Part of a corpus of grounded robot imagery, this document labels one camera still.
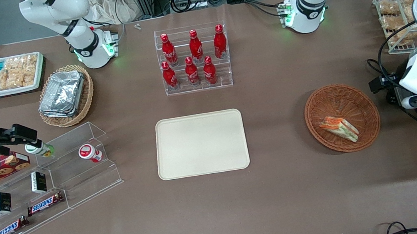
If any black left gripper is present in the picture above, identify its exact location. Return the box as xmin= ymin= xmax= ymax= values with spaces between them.
xmin=368 ymin=71 xmax=406 ymax=97

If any triangular sandwich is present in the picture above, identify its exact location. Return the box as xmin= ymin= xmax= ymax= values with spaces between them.
xmin=318 ymin=113 xmax=360 ymax=147

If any white rectangular snack tray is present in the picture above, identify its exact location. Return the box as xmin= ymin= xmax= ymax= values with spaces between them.
xmin=0 ymin=51 xmax=48 ymax=99

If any round brown wicker basket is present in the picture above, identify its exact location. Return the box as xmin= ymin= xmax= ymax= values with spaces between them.
xmin=301 ymin=79 xmax=385 ymax=158

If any oval light wicker basket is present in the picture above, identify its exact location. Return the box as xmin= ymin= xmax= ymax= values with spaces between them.
xmin=33 ymin=62 xmax=99 ymax=131

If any beige plastic serving tray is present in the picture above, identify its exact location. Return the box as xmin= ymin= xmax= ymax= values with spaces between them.
xmin=151 ymin=107 xmax=252 ymax=181

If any green-capped small bottle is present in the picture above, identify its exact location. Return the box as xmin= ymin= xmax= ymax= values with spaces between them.
xmin=24 ymin=140 xmax=56 ymax=161

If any small black box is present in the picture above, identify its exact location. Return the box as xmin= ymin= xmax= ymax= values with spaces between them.
xmin=0 ymin=190 xmax=14 ymax=215
xmin=30 ymin=170 xmax=49 ymax=196

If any clear rice cracker packet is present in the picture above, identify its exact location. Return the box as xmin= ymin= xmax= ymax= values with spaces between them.
xmin=0 ymin=67 xmax=26 ymax=91
xmin=4 ymin=56 xmax=25 ymax=71
xmin=20 ymin=54 xmax=42 ymax=87

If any stack of foil trays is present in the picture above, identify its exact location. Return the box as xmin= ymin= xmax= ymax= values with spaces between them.
xmin=34 ymin=68 xmax=91 ymax=122

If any Snickers chocolate bar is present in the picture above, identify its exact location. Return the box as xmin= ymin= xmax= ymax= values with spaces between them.
xmin=0 ymin=215 xmax=32 ymax=234
xmin=25 ymin=191 xmax=67 ymax=217

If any red-capped white yoghurt bottle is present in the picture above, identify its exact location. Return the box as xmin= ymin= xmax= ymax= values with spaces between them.
xmin=77 ymin=142 xmax=105 ymax=166

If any clear acrylic stepped shelf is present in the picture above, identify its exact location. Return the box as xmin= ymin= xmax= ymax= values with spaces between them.
xmin=0 ymin=118 xmax=131 ymax=234

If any crumpled beige cloth bag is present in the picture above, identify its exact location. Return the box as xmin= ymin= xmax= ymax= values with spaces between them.
xmin=85 ymin=0 xmax=140 ymax=29

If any red cola bottle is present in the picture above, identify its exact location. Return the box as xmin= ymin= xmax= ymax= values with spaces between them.
xmin=201 ymin=55 xmax=219 ymax=87
xmin=161 ymin=60 xmax=180 ymax=92
xmin=187 ymin=29 xmax=205 ymax=65
xmin=160 ymin=32 xmax=180 ymax=68
xmin=211 ymin=24 xmax=229 ymax=60
xmin=184 ymin=56 xmax=202 ymax=88

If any clear acrylic bottle rack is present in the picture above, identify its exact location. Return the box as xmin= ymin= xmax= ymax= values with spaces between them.
xmin=153 ymin=21 xmax=234 ymax=97

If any black appliance power cable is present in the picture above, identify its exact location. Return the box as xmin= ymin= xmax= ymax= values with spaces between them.
xmin=366 ymin=53 xmax=417 ymax=130

